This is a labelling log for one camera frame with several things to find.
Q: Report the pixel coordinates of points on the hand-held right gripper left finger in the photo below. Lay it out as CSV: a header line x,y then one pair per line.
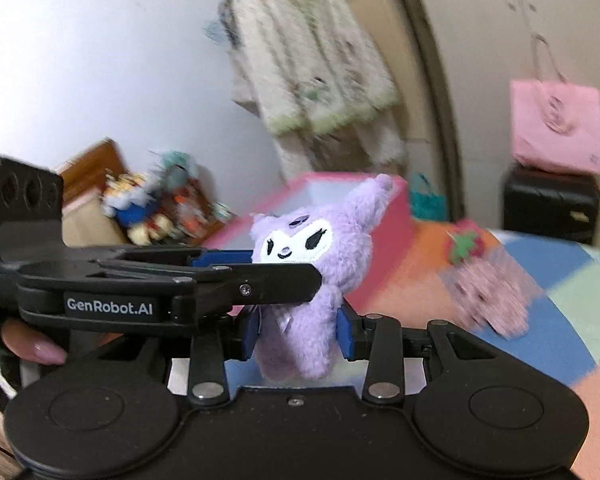
x,y
251,332

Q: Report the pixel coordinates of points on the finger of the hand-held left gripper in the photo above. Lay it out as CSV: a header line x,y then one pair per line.
x,y
220,258
270,285

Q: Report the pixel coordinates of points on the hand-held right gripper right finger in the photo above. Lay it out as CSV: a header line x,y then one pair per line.
x,y
346,335

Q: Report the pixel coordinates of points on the purple plush toy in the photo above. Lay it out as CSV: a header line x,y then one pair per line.
x,y
325,260

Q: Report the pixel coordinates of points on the pink cardboard box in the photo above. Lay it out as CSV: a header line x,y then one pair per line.
x,y
390,240

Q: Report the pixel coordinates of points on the person's left hand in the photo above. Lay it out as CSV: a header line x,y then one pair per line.
x,y
35,347

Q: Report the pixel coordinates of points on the woven basket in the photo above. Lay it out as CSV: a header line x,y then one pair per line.
x,y
192,212

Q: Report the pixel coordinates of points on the blue bin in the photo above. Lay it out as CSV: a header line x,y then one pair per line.
x,y
132,215

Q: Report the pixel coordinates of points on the wooden headboard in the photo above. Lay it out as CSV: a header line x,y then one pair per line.
x,y
92,190

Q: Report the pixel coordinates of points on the white printed plastic bag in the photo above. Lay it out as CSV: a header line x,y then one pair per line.
x,y
175,167

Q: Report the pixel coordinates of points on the red green plush toy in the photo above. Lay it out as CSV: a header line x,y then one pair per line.
x,y
462,245

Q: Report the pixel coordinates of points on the pink floral plush toy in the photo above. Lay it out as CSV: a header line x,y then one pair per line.
x,y
490,290

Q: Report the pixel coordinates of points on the teal bag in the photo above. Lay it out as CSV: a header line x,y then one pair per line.
x,y
427,200

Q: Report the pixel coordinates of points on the beige tote bag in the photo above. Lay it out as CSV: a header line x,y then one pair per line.
x,y
247,95

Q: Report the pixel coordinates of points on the patchwork blanket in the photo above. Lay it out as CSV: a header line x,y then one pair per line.
x,y
560,310

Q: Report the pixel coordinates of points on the cream fluffy cardigan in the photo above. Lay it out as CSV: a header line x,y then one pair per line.
x,y
310,60

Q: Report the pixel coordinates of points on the black suitcase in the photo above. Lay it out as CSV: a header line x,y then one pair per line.
x,y
550,205

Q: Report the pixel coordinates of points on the pink tote bag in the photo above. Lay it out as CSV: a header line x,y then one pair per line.
x,y
555,125

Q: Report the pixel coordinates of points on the beige wardrobe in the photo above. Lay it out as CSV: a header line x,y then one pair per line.
x,y
470,60

